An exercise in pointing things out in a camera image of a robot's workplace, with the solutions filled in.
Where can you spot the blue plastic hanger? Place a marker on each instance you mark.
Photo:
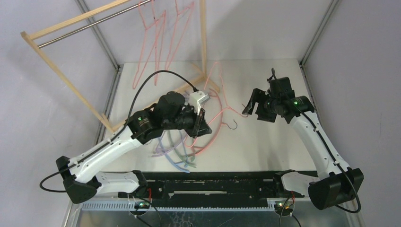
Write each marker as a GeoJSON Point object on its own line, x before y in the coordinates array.
{"type": "Point", "coordinates": [174, 164]}

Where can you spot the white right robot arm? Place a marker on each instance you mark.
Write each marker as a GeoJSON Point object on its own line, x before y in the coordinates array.
{"type": "Point", "coordinates": [328, 162]}

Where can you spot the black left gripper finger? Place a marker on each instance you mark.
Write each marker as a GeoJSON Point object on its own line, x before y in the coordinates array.
{"type": "Point", "coordinates": [198, 127]}
{"type": "Point", "coordinates": [207, 130]}

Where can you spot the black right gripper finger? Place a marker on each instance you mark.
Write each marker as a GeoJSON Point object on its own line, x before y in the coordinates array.
{"type": "Point", "coordinates": [259, 97]}
{"type": "Point", "coordinates": [249, 110]}

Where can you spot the purple plastic hanger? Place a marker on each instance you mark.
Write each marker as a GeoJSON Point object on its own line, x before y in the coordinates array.
{"type": "Point", "coordinates": [166, 144]}

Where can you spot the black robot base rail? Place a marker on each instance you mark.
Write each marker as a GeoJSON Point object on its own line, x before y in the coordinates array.
{"type": "Point", "coordinates": [226, 190]}

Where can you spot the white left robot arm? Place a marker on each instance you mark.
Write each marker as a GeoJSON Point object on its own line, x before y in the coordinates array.
{"type": "Point", "coordinates": [82, 175]}

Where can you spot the green plastic hanger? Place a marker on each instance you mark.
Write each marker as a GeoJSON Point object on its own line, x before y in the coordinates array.
{"type": "Point", "coordinates": [187, 161]}

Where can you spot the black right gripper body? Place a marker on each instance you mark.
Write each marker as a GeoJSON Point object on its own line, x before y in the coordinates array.
{"type": "Point", "coordinates": [261, 106]}

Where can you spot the right aluminium frame post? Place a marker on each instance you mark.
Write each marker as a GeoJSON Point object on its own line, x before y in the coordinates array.
{"type": "Point", "coordinates": [319, 31]}

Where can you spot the pink curved plastic hanger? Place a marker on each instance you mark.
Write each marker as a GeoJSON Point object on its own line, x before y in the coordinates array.
{"type": "Point", "coordinates": [197, 150]}

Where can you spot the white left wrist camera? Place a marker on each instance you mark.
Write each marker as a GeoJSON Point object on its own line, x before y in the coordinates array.
{"type": "Point", "coordinates": [197, 99]}

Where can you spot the left aluminium frame post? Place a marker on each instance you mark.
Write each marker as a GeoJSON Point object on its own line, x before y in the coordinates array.
{"type": "Point", "coordinates": [83, 7]}

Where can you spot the aluminium frame post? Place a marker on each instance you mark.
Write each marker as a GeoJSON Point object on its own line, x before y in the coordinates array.
{"type": "Point", "coordinates": [319, 31]}
{"type": "Point", "coordinates": [83, 7]}

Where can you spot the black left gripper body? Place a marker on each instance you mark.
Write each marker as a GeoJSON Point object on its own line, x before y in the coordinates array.
{"type": "Point", "coordinates": [186, 120]}

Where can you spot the wooden clothes rack frame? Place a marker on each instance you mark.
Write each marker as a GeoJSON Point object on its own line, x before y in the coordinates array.
{"type": "Point", "coordinates": [30, 40]}

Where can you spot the metal rack hanging rod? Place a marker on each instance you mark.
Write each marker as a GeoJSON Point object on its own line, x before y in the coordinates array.
{"type": "Point", "coordinates": [93, 24]}

